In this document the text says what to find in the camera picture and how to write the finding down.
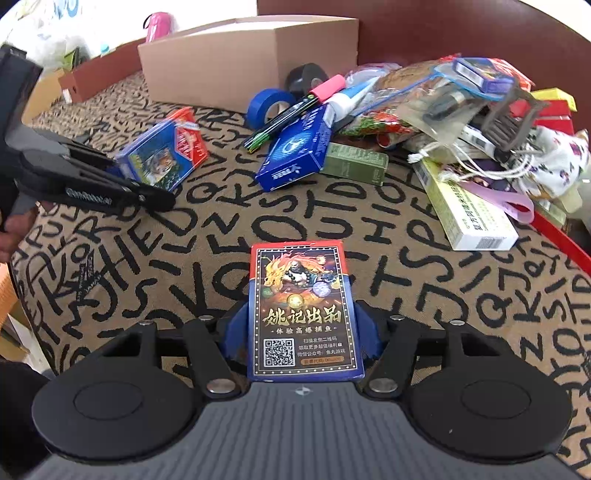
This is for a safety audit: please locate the pink white clear packet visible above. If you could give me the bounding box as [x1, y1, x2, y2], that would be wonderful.
[344, 62, 394, 88]

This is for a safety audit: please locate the purple silicone strap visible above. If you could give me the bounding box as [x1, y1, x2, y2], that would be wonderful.
[462, 184, 536, 225]

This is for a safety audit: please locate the blue carton box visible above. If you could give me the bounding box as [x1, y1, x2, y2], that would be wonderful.
[255, 104, 336, 193]

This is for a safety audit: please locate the blue red card box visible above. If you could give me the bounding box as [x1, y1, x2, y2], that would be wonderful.
[115, 107, 209, 193]
[452, 56, 534, 93]

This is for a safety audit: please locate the pink marker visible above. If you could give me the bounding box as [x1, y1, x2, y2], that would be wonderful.
[308, 74, 347, 101]

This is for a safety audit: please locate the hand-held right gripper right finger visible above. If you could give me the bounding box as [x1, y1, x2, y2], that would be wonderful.
[353, 300, 476, 400]

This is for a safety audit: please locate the yellow box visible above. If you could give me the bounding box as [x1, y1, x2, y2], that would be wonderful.
[530, 87, 578, 112]

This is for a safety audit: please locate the person's left hand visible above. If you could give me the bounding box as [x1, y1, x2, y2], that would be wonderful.
[0, 213, 32, 265]

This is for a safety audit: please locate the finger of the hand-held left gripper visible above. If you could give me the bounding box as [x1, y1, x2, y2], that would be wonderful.
[17, 157, 177, 215]
[46, 137, 123, 172]

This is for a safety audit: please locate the white narrow box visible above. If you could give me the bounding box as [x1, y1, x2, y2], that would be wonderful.
[458, 124, 502, 160]

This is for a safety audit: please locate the white plastic bag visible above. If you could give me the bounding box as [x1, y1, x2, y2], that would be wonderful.
[11, 0, 105, 70]

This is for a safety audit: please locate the red green snack packet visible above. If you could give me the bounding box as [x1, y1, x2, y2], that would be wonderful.
[338, 108, 422, 142]

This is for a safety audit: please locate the white green medicine box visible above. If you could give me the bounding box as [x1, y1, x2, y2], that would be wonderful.
[414, 158, 520, 253]

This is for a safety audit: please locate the letter print blanket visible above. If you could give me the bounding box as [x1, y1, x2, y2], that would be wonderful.
[9, 69, 591, 418]

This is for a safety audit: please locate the tan cardboard box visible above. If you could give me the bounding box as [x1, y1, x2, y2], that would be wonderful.
[21, 68, 71, 123]

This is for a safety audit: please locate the green carton box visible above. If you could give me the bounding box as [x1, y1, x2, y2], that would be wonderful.
[320, 142, 389, 186]

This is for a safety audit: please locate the dragon print card box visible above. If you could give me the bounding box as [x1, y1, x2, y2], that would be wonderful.
[247, 241, 366, 383]

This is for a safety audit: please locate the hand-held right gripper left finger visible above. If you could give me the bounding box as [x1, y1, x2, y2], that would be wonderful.
[122, 300, 253, 400]

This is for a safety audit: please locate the pink bottle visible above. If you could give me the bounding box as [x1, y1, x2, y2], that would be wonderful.
[144, 12, 177, 43]

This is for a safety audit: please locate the blue tape roll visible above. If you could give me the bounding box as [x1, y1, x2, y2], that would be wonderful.
[246, 88, 297, 131]

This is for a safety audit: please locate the black tape roll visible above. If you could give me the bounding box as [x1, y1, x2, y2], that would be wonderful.
[284, 65, 330, 100]

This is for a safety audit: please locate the white printed drawstring pouch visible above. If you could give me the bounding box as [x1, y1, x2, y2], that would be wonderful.
[409, 124, 591, 209]

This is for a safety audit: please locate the white glue bottle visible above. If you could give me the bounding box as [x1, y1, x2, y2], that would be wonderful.
[329, 79, 385, 117]

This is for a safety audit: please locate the brown low cardboard box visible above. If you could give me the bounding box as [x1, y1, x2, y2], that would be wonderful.
[59, 38, 149, 103]

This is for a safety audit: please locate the blue fishing net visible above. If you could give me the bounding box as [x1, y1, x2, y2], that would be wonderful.
[355, 60, 517, 140]

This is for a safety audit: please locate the maroon leather bed frame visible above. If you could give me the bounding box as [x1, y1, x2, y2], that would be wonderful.
[256, 0, 591, 153]

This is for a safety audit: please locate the grey hair claw clip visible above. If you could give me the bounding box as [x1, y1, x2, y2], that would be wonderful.
[481, 87, 551, 154]

